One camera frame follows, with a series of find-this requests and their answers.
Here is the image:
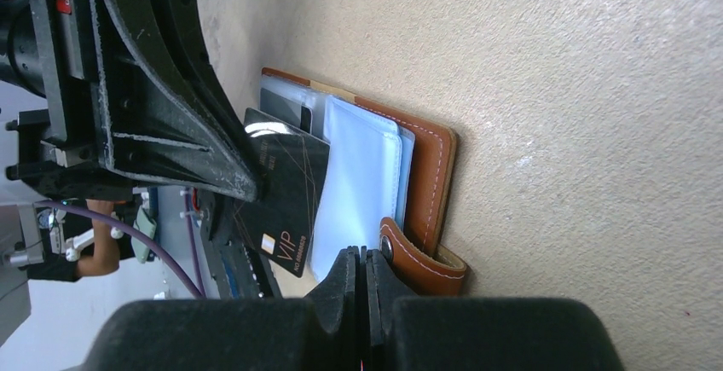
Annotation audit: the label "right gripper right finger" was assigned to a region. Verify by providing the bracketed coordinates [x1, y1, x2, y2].
[364, 250, 416, 370]

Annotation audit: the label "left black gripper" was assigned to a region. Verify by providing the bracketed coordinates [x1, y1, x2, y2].
[1, 0, 262, 201]

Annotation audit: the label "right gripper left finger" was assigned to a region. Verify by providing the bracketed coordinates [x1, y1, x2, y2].
[305, 246, 360, 370]

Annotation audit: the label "black VIP credit card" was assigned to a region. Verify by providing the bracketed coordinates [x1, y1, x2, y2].
[234, 108, 330, 277]

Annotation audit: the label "brown leather card holder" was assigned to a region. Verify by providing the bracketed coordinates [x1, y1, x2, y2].
[261, 67, 467, 296]

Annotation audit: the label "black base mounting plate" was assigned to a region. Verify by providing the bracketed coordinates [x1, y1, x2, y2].
[195, 190, 282, 299]

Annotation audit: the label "person in background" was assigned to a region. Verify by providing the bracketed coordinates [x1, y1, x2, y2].
[22, 214, 136, 282]

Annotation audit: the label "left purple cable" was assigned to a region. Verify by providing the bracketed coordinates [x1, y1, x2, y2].
[33, 199, 207, 300]

